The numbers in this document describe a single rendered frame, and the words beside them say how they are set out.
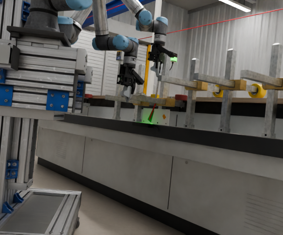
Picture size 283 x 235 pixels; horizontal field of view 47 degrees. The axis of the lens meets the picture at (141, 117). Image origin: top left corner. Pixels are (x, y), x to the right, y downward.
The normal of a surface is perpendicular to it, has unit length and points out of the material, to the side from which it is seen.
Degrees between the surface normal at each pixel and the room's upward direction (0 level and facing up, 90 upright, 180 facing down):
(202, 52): 90
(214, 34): 90
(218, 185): 90
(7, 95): 90
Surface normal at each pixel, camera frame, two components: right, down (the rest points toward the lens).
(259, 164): -0.78, -0.08
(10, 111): 0.10, 0.01
